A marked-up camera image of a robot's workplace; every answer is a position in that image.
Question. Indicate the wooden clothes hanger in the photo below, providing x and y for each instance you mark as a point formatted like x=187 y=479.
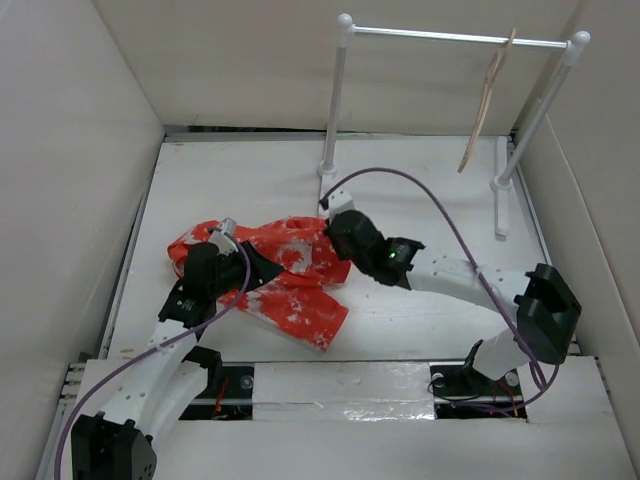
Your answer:
x=493 y=70

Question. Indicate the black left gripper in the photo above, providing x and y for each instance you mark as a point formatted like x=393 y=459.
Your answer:
x=262 y=270

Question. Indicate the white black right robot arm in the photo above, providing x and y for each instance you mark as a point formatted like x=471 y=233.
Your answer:
x=538 y=307

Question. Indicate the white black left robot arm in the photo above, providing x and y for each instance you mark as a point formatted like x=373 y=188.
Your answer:
x=120 y=440

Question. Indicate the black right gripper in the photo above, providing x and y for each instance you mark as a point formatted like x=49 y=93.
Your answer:
x=335 y=240

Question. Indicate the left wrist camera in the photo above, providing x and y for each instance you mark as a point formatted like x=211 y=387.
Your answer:
x=222 y=236

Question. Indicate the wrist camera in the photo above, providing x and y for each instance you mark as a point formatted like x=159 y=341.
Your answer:
x=222 y=236
x=335 y=203

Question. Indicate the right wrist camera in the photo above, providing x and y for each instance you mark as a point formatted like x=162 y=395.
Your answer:
x=335 y=203

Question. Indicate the orange white tie-dye trousers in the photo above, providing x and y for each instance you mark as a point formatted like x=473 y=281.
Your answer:
x=296 y=301

